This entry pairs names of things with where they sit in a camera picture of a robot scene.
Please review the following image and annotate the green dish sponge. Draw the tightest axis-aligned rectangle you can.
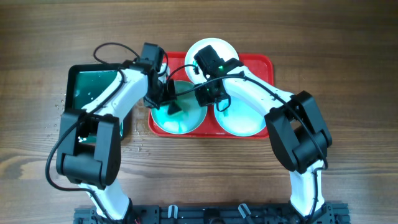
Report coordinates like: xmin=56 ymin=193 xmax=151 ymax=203
xmin=167 ymin=101 xmax=183 ymax=116

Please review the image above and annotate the light blue plate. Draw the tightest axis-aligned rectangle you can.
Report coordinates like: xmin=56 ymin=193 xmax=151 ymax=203
xmin=214 ymin=97 xmax=266 ymax=137
xmin=150 ymin=91 xmax=207 ymax=134

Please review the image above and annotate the white round plate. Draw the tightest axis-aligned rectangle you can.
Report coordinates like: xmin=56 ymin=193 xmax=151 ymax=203
xmin=185 ymin=38 xmax=239 ymax=84

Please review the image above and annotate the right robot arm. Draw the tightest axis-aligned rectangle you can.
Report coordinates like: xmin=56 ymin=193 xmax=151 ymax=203
xmin=194 ymin=56 xmax=332 ymax=222

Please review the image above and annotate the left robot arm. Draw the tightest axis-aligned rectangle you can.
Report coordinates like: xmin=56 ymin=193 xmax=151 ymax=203
xmin=47 ymin=60 xmax=170 ymax=223

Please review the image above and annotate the red plastic tray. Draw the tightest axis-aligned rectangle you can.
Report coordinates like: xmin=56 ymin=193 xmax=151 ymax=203
xmin=148 ymin=52 xmax=274 ymax=139

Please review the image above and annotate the black tray with green water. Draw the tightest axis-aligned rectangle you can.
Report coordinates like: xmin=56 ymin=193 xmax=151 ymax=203
xmin=61 ymin=63 xmax=131 ymax=144

